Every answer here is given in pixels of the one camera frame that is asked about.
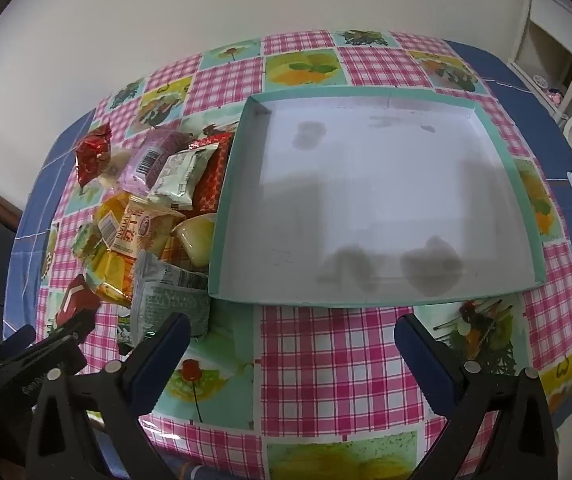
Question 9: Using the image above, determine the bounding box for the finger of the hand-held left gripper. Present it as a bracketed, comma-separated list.
[0, 307, 97, 396]
[0, 324, 37, 361]

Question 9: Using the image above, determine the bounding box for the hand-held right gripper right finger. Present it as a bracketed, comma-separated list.
[394, 312, 567, 480]

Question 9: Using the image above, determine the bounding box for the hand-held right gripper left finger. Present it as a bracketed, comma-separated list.
[26, 311, 191, 480]

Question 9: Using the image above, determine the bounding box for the red white-arrow snack packet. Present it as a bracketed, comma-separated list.
[48, 275, 101, 341]

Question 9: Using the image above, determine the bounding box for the green-white large snack packet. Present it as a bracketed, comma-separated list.
[116, 252, 211, 356]

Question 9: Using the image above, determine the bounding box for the yellow-orange snack packet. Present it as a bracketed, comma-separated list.
[83, 250, 139, 308]

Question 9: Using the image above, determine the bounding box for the green cartoon cookie packet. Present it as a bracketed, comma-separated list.
[70, 222, 106, 261]

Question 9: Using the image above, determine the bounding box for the cream-yellow red-print snack packet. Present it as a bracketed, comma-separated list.
[93, 192, 187, 256]

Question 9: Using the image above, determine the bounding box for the pale yellow jelly cup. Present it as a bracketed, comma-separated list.
[172, 212, 217, 267]

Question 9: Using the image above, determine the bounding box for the red-orange patterned snack packet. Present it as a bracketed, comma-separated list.
[193, 130, 234, 211]

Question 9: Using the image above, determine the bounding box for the purple snack packet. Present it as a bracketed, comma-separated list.
[117, 127, 194, 196]

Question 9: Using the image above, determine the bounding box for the pale green small snack packet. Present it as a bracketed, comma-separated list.
[147, 142, 219, 211]

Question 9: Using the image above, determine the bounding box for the teal-edged white cardboard tray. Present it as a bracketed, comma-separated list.
[207, 85, 547, 307]

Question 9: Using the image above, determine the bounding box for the pink plaid fruit-print oilcloth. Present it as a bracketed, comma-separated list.
[36, 30, 572, 480]

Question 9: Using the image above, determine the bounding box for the blue checked tablecloth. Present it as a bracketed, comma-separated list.
[2, 40, 572, 480]

